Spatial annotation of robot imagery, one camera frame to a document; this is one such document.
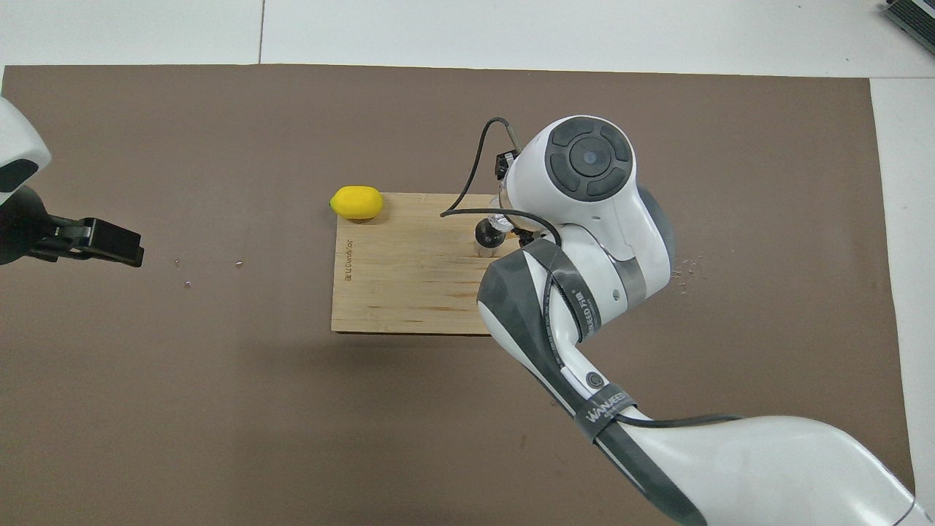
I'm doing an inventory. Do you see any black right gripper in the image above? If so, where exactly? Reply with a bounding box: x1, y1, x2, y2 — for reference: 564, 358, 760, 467
495, 150, 545, 246

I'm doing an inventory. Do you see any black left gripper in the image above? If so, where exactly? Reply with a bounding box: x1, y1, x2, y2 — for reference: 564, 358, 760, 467
0, 186, 145, 267

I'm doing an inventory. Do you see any steel double jigger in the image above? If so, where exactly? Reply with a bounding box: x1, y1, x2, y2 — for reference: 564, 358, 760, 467
473, 219, 512, 259

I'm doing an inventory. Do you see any wooden cutting board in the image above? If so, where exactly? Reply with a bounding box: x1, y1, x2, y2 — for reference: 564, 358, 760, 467
331, 192, 528, 337

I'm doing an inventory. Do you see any yellow lemon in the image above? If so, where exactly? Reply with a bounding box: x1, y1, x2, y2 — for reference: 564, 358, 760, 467
329, 186, 384, 221

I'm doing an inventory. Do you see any brown table mat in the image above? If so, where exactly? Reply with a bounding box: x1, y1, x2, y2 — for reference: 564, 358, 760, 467
0, 64, 920, 526

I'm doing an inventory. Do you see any grey ribbed device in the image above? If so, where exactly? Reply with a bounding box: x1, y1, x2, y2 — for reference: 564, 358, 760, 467
880, 0, 935, 50

